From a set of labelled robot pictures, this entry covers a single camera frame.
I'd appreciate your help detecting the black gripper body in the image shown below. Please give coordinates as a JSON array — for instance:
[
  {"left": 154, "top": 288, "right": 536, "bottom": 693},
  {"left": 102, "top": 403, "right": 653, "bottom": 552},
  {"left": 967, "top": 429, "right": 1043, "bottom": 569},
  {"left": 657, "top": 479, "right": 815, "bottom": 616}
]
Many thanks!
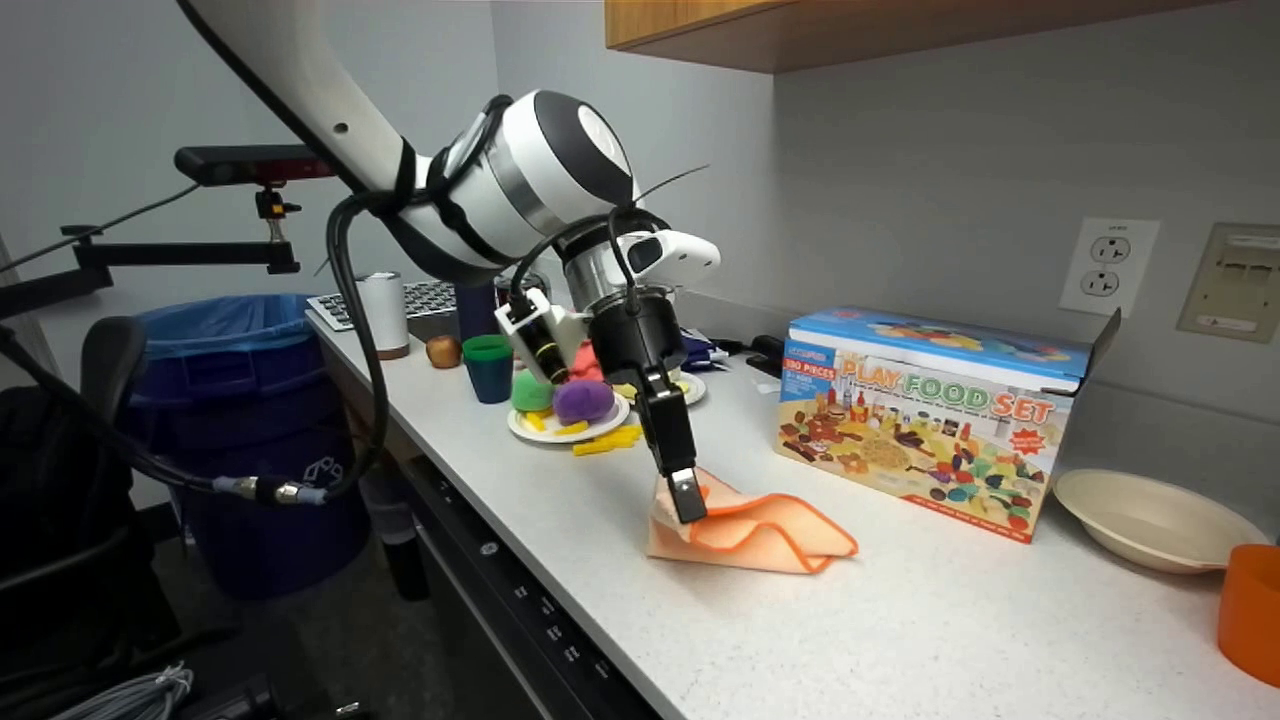
[{"left": 586, "top": 282, "right": 690, "bottom": 403}]

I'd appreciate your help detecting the orange microfiber towel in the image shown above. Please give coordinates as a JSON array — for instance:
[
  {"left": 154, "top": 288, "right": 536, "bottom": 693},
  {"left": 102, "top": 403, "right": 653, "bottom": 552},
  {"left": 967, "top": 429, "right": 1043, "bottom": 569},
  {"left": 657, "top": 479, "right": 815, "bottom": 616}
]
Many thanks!
[{"left": 644, "top": 468, "right": 862, "bottom": 579}]

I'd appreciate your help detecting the yellow crinkle toy fry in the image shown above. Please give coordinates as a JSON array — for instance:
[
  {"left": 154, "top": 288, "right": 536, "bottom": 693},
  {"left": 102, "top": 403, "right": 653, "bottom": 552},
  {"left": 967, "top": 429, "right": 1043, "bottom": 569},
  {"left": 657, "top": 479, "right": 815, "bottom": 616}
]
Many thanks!
[{"left": 574, "top": 419, "right": 647, "bottom": 459}]

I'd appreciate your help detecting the white paper plate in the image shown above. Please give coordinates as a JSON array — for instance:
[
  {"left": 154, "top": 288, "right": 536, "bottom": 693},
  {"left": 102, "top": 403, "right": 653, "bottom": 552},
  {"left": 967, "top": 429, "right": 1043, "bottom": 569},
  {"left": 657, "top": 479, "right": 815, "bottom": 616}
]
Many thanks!
[{"left": 505, "top": 384, "right": 631, "bottom": 448}]

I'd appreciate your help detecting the dark blue folded item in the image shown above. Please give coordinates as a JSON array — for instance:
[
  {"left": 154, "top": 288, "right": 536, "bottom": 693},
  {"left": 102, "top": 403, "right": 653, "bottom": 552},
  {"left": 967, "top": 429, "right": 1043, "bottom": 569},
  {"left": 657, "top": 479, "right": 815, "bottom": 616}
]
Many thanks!
[{"left": 676, "top": 334, "right": 732, "bottom": 377}]

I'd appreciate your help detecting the purple plush ball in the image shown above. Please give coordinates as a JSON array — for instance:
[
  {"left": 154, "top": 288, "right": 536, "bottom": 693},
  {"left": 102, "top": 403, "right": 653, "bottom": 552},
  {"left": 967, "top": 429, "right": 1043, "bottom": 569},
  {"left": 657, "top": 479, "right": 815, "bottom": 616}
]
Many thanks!
[{"left": 553, "top": 377, "right": 622, "bottom": 429}]

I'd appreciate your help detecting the green topped cup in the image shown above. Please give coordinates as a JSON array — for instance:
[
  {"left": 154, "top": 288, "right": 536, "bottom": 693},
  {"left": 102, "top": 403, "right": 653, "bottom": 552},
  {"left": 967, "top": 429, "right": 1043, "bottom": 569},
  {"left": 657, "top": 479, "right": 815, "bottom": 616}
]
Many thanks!
[{"left": 461, "top": 334, "right": 519, "bottom": 410}]

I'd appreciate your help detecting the computer keyboard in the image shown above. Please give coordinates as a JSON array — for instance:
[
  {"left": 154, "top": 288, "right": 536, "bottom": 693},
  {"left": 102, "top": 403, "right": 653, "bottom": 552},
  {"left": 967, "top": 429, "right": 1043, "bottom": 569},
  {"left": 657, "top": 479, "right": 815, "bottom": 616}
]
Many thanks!
[{"left": 303, "top": 275, "right": 464, "bottom": 337}]

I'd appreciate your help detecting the dark counter cabinet front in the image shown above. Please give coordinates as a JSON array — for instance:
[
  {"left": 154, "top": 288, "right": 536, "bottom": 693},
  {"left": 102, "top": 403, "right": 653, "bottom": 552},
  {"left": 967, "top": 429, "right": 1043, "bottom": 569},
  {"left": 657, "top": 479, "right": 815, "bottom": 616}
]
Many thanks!
[{"left": 314, "top": 334, "right": 673, "bottom": 720}]

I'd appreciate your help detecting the blue toy food box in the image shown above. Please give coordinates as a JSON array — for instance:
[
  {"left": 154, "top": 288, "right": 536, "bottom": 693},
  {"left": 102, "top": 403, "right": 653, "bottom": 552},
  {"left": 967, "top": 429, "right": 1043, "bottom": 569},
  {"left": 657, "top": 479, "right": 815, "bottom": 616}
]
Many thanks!
[{"left": 775, "top": 308, "right": 1130, "bottom": 549}]

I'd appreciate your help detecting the wooden upper cabinet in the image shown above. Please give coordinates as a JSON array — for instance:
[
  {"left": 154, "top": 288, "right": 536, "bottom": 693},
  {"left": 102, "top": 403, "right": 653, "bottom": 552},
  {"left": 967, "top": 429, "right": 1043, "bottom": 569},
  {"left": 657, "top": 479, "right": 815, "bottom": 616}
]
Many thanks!
[{"left": 600, "top": 0, "right": 1280, "bottom": 78}]

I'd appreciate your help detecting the blue trash bin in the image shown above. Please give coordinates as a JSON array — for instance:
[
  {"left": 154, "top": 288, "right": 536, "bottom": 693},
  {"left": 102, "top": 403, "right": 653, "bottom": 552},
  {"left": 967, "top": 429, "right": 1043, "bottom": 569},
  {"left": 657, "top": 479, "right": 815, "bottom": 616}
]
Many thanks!
[{"left": 126, "top": 293, "right": 377, "bottom": 604}]

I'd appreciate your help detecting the beige empty plate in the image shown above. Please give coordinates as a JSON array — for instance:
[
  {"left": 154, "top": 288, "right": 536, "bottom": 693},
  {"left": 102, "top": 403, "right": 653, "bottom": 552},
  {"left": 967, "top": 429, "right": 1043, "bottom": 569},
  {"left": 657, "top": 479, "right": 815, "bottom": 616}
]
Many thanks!
[{"left": 1050, "top": 465, "right": 1277, "bottom": 579}]

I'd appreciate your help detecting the orange cup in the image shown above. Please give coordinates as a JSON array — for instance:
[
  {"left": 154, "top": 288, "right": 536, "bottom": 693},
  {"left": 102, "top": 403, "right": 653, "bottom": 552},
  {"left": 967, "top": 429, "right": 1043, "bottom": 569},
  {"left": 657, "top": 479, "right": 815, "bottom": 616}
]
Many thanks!
[{"left": 1211, "top": 539, "right": 1280, "bottom": 693}]

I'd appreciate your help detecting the white braided sleeve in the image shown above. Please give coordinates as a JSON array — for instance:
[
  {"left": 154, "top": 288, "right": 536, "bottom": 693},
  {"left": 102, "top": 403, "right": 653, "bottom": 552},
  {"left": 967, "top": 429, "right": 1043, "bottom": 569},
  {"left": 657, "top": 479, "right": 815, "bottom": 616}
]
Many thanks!
[{"left": 54, "top": 661, "right": 198, "bottom": 720}]

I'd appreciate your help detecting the black office chair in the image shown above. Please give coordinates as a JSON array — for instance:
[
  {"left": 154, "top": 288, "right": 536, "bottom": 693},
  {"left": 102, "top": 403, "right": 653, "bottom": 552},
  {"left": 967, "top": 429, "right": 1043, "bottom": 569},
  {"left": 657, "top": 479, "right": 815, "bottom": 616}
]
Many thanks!
[{"left": 0, "top": 313, "right": 273, "bottom": 720}]

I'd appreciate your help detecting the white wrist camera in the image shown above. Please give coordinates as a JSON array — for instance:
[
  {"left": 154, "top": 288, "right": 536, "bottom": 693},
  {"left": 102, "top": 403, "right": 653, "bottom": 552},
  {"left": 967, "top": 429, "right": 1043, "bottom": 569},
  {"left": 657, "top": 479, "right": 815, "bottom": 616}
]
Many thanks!
[{"left": 491, "top": 293, "right": 575, "bottom": 391}]

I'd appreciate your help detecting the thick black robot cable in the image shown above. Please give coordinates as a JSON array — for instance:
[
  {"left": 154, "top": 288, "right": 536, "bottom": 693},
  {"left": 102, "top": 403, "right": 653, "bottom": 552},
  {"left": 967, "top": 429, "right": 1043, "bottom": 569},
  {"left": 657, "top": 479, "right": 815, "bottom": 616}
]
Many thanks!
[{"left": 0, "top": 92, "right": 524, "bottom": 514}]

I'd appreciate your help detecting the black stereo camera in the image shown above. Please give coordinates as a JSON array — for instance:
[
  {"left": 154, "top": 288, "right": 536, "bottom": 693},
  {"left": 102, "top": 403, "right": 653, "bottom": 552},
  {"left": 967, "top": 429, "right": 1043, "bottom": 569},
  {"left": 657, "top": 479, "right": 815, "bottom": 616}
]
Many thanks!
[{"left": 173, "top": 139, "right": 344, "bottom": 190}]

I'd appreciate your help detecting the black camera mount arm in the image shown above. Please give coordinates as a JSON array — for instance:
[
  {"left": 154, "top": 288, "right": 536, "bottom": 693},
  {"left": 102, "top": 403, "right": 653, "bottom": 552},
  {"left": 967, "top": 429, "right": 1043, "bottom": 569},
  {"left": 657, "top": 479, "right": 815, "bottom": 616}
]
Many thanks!
[{"left": 0, "top": 182, "right": 303, "bottom": 325}]

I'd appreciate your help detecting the white wall outlet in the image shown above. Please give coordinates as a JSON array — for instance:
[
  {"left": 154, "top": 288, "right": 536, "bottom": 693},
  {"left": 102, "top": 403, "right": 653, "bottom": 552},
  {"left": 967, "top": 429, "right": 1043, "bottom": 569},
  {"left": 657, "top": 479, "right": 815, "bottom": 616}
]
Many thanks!
[{"left": 1055, "top": 212, "right": 1168, "bottom": 319}]

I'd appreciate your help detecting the beige wall switch plate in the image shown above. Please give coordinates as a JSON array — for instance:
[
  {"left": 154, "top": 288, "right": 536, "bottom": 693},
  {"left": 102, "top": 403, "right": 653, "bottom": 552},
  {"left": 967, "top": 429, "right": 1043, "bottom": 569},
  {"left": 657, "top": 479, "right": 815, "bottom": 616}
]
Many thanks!
[{"left": 1176, "top": 222, "right": 1280, "bottom": 350}]

